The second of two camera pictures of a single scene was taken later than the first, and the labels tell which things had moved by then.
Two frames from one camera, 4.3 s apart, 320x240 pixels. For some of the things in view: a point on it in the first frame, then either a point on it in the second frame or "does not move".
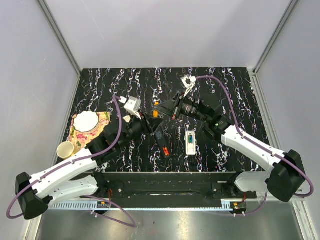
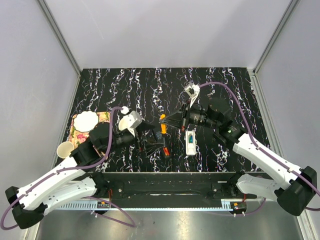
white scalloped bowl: [86, 121] does not move
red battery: [166, 151] does not move
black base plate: [176, 185] does not move
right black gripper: [168, 107] to [175, 120]
